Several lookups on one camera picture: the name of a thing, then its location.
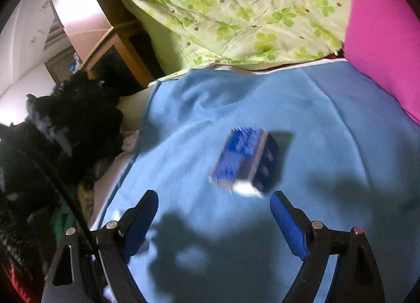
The blue blanket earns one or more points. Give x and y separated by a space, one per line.
328 119

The black clothing pile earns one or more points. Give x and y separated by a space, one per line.
72 132

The brown wooden wardrobe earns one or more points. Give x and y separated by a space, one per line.
82 4

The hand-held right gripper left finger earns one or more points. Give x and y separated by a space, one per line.
137 224

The blue printed carton box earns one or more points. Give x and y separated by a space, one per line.
246 158

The green cloth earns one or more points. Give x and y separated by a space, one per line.
64 221

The yellow patterned cloth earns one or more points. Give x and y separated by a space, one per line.
86 194

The wooden nightstand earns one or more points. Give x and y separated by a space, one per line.
131 50

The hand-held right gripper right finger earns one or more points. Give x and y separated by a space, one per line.
288 224

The red cloth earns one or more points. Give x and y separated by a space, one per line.
23 283

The pink pillow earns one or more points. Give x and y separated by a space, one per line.
387 34

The green floral quilt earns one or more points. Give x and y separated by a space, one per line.
236 11

